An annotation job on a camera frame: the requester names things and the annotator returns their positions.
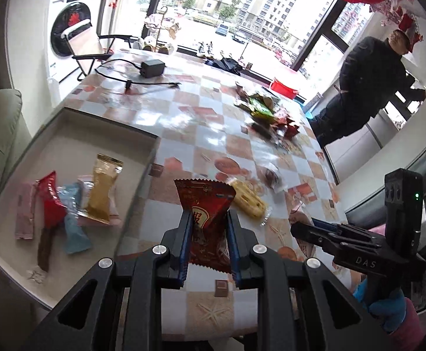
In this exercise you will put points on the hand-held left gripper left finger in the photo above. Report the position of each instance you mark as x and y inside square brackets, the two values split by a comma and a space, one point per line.
[188, 241]

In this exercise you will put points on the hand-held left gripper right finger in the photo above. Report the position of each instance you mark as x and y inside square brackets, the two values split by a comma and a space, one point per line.
[233, 245]

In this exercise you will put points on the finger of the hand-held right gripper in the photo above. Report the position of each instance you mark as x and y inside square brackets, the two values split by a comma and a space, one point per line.
[324, 223]
[315, 236]

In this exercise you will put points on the red packet with gold label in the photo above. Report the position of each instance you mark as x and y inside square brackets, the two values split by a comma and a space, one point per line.
[209, 204]

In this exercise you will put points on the gold snack packet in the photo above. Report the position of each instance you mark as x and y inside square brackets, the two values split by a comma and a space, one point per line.
[101, 190]

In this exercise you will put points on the grey storage box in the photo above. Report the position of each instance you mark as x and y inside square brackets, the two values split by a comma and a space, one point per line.
[88, 146]

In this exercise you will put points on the red packet with white characters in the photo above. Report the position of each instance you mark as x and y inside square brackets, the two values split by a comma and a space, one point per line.
[51, 201]

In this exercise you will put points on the pink snack packet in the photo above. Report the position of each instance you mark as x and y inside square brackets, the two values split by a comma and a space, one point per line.
[26, 212]

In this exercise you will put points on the person's right forearm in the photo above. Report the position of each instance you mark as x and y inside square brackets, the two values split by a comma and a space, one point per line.
[410, 329]

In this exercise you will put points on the person's right hand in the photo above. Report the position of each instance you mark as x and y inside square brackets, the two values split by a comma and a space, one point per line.
[388, 310]

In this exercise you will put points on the clear packet of yellow crackers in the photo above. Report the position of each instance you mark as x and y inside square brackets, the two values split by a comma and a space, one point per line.
[247, 199]

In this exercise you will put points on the clear packet with brown snack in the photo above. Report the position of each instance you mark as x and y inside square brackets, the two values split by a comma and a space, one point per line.
[270, 177]

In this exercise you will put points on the white cabinet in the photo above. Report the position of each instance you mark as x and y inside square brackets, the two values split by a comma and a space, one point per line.
[359, 150]

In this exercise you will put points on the blue plastic basin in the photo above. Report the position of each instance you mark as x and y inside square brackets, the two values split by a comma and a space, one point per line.
[311, 111]

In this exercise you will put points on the light blue snack packet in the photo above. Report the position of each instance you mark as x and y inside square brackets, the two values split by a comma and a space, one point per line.
[74, 234]

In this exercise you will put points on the pile of mixed snack packets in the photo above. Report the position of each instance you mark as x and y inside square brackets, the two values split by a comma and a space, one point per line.
[264, 111]

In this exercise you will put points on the red plastic basin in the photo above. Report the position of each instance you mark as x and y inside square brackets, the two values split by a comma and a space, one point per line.
[284, 87]

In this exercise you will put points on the dark brown snack bar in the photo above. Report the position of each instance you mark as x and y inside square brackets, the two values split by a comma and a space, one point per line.
[44, 248]

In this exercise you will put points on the dark cloth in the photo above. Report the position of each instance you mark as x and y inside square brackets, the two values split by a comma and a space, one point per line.
[224, 63]

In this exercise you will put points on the grey-green sofa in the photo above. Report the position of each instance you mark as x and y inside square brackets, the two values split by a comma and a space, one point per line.
[0, 135]

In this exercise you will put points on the red and white hanging decoration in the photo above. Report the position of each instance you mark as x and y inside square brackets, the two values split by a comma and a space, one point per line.
[405, 22]

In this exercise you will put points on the metal cup rack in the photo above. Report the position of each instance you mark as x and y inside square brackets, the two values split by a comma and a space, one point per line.
[158, 25]

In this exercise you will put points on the folding chair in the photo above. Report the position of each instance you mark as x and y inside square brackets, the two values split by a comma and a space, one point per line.
[84, 45]

